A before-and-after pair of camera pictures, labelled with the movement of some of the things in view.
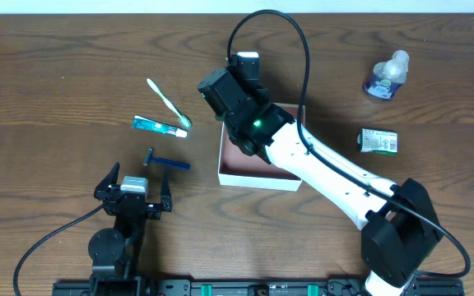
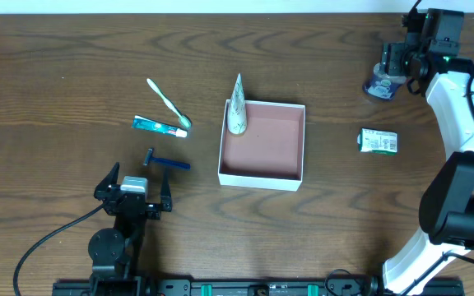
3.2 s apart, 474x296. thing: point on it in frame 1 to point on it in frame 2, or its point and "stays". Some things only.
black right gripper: x=216 y=92 to x=391 y=57
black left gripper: x=151 y=207 stays
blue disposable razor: x=164 y=162 stays
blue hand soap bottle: x=388 y=76 stays
